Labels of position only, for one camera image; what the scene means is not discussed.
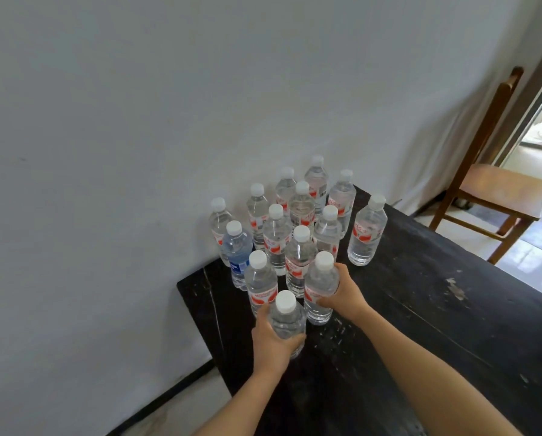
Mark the person's right hand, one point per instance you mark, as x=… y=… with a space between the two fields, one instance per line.
x=349 y=297

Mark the person's left hand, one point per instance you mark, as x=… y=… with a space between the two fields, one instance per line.
x=271 y=347

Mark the person's left thumb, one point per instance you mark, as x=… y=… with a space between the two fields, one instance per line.
x=296 y=342

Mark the person's right thumb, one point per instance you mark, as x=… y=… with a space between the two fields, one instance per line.
x=328 y=301

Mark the red-label plastic water bottle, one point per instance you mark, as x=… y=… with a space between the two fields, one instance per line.
x=318 y=283

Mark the clear plastic water bottle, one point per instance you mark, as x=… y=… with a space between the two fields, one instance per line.
x=287 y=320

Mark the person's right forearm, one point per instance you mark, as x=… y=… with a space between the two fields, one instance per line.
x=427 y=381

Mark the person's left forearm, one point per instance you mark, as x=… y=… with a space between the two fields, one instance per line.
x=246 y=406

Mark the cluster of red-label bottles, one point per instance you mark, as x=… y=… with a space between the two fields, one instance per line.
x=299 y=256

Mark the blue-label water bottle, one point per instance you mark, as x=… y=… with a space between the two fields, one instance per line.
x=237 y=252

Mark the brown wooden chair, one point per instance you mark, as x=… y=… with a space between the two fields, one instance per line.
x=502 y=188

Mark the door frame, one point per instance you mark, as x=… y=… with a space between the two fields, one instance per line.
x=527 y=108

